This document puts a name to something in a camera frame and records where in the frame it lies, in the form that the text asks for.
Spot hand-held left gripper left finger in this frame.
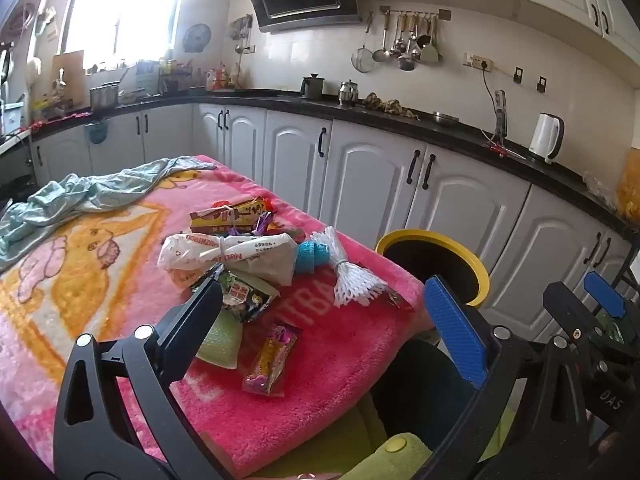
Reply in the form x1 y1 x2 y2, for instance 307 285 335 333
52 277 236 480

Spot smartphone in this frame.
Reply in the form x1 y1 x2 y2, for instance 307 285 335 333
492 90 507 138

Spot pink printed blanket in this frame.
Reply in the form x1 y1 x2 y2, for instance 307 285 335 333
0 155 426 478

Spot spice rack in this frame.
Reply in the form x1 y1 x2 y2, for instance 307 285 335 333
159 57 196 95

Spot dried ginger pile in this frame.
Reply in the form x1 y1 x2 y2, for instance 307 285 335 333
362 92 422 120

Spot clear plastic bag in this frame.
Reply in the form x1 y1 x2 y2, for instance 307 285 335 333
582 172 621 207

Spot black green snack packet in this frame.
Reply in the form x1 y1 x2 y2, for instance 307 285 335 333
219 269 281 323

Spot steel pot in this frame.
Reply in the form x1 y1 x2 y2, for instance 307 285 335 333
90 84 121 111

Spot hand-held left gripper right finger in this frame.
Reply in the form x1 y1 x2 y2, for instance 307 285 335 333
415 275 591 480

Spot steel ladle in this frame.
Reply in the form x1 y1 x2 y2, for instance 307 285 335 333
372 14 391 62

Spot utensil hanging rail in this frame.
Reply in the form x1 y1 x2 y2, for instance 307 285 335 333
379 6 451 19

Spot small dark wrapper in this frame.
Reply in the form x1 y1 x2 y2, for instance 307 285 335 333
384 290 414 311

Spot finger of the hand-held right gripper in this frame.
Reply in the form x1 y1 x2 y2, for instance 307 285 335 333
584 271 640 341
542 282 603 347

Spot yellow rimmed trash bin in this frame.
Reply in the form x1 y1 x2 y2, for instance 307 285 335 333
375 230 491 311

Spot blue fluffy cloth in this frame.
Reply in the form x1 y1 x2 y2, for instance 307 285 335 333
295 241 332 275

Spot light blue cloth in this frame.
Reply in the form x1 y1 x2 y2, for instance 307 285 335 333
0 157 218 273

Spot decorative wall plate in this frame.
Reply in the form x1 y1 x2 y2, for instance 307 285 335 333
181 23 212 54

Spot red phone stand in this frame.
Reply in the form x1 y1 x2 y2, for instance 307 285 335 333
482 130 527 159

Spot kitchen window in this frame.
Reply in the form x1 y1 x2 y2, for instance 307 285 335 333
65 0 188 75

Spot yellow brown drink carton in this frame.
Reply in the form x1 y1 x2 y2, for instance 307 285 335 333
189 199 273 235

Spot yellow purple candy packet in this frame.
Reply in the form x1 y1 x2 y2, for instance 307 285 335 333
242 322 303 396

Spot white lower cabinets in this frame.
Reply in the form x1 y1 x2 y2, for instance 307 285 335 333
30 102 636 343

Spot person's dark trousers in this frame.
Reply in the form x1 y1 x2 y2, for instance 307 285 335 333
372 337 482 448

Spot black power cable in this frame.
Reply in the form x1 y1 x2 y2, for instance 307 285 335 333
481 67 502 132

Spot steel spatula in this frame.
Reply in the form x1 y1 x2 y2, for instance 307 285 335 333
420 20 444 65

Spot blue hanging bag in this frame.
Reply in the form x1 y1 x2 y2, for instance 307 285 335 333
84 121 111 145

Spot wooden cutting board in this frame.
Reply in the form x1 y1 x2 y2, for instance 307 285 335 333
51 50 86 105
617 152 640 222

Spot dark kettle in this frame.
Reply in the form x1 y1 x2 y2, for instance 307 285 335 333
300 73 326 100

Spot wire mesh strainer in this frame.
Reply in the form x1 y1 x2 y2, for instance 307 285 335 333
351 12 377 74

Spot seasoning bottles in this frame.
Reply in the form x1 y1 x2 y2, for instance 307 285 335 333
205 62 244 92

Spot green foam sheet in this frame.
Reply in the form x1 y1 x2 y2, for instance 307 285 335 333
196 312 244 369

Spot black kitchen countertop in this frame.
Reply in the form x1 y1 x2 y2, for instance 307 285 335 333
0 87 640 241

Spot purple foil wrapper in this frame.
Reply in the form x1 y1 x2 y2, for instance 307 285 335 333
227 210 277 239

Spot white foam net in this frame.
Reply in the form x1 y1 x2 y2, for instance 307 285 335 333
309 226 390 308

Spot person's green jacket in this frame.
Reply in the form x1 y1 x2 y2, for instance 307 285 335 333
342 392 521 480

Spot white electric kettle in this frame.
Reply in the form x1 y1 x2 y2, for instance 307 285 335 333
528 112 566 165

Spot white plastic bag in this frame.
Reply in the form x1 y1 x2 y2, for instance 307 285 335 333
157 232 301 288

